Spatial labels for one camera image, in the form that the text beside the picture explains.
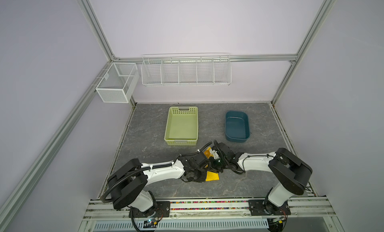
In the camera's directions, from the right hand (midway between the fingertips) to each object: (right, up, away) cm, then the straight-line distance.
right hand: (203, 169), depth 86 cm
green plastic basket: (-15, +24, +22) cm, 35 cm away
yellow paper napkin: (+4, -3, -3) cm, 5 cm away
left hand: (0, -5, -5) cm, 6 cm away
